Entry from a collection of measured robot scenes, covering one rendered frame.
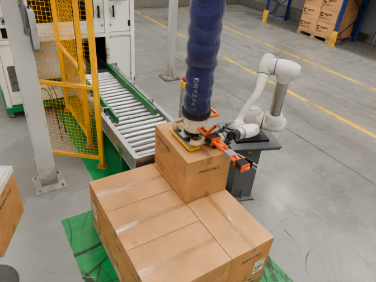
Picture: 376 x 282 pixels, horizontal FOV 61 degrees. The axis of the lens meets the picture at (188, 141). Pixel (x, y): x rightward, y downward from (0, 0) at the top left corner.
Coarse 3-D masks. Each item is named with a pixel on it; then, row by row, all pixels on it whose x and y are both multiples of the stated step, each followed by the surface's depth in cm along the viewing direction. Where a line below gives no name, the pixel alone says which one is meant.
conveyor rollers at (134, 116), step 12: (108, 72) 474; (108, 84) 443; (120, 84) 444; (108, 96) 412; (120, 96) 412; (132, 96) 413; (120, 108) 388; (132, 108) 387; (144, 108) 396; (120, 120) 365; (132, 120) 363; (144, 120) 372; (156, 120) 369; (120, 132) 341; (132, 132) 348; (144, 132) 346; (132, 144) 323; (144, 144) 330
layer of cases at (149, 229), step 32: (96, 192) 262; (128, 192) 264; (160, 192) 267; (224, 192) 274; (128, 224) 236; (160, 224) 239; (192, 224) 241; (224, 224) 243; (256, 224) 246; (128, 256) 214; (160, 256) 215; (192, 256) 217; (224, 256) 219; (256, 256) 237
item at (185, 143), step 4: (172, 128) 270; (180, 128) 271; (172, 132) 265; (176, 132) 264; (176, 136) 260; (180, 136) 260; (180, 140) 255; (184, 140) 254; (188, 140) 253; (184, 144) 251; (188, 144) 250; (188, 148) 247; (192, 148) 247; (196, 148) 249
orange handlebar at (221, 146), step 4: (212, 108) 280; (216, 112) 274; (212, 116) 269; (216, 116) 271; (204, 128) 250; (204, 132) 245; (216, 144) 233; (220, 144) 232; (224, 144) 232; (220, 148) 229; (224, 148) 232; (228, 148) 229; (236, 156) 222; (232, 160) 220; (244, 168) 212; (248, 168) 212
